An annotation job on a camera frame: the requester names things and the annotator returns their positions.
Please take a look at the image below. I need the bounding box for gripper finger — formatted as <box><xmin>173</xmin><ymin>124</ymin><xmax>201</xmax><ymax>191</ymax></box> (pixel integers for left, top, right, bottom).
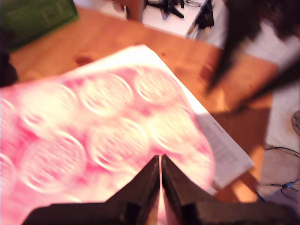
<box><xmin>105</xmin><ymin>155</ymin><xmax>161</xmax><ymax>211</ymax></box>
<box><xmin>206</xmin><ymin>28</ymin><xmax>261</xmax><ymax>91</ymax></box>
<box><xmin>234</xmin><ymin>60</ymin><xmax>300</xmax><ymax>112</ymax></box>
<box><xmin>161</xmin><ymin>154</ymin><xmax>216</xmax><ymax>221</ymax></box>

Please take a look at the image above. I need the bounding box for pink printed zip bag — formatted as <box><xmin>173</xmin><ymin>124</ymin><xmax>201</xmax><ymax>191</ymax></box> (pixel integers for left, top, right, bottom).
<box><xmin>0</xmin><ymin>65</ymin><xmax>216</xmax><ymax>225</ymax></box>

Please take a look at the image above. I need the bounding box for silver green pet food bag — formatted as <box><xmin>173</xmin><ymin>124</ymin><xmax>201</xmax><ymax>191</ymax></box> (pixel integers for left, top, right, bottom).
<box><xmin>0</xmin><ymin>0</ymin><xmax>79</xmax><ymax>51</ymax></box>

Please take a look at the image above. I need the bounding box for white printed letter sheet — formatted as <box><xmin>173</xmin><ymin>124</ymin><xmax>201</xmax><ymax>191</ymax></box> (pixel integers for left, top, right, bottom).
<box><xmin>58</xmin><ymin>44</ymin><xmax>255</xmax><ymax>195</ymax></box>

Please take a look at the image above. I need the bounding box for black tripod stand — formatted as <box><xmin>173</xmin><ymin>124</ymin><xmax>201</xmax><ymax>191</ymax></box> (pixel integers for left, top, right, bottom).
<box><xmin>148</xmin><ymin>0</ymin><xmax>185</xmax><ymax>19</ymax></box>

